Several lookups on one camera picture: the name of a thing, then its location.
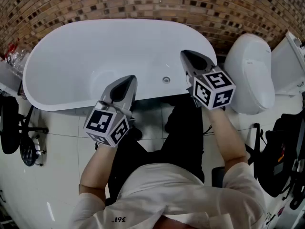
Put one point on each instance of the white shelf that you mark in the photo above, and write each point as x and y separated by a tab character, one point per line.
9	80

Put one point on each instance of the person's black shoe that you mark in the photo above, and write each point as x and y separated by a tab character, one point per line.
170	126
136	133

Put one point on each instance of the white oval bathtub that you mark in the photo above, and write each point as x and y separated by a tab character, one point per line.
107	51

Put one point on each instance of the person's white shirt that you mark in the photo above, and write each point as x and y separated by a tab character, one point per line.
171	194

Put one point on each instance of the black round mesh stool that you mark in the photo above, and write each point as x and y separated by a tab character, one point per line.
28	153

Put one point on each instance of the clear plastic bag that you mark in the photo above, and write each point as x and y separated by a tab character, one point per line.
17	61

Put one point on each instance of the person's right forearm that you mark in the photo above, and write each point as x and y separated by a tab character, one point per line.
226	137

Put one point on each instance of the white toilet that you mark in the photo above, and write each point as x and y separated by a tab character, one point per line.
250	75

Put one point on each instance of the person's left forearm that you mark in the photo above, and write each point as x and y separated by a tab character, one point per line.
97	168

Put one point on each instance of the black bag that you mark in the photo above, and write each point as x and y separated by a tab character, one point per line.
274	175

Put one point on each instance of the chrome bathtub drain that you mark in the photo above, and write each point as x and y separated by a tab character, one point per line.
166	79

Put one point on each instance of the person's left black shoe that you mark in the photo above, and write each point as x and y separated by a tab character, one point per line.
136	133

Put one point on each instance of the red ribbon item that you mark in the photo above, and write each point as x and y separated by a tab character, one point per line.
12	48

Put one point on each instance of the person's black trousers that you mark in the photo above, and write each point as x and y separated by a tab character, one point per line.
186	139

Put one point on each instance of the person's right black shoe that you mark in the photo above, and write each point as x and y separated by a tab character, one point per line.
170	126

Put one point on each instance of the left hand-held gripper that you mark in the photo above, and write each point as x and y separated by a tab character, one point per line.
100	120

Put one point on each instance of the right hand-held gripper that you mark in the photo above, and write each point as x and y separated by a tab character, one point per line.
219	80

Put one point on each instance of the white cabinet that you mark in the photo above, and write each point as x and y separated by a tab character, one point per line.
286	65

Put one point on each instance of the black office chair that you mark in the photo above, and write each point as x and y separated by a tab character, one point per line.
9	128

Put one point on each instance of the black star base chair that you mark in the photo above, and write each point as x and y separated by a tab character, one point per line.
256	147

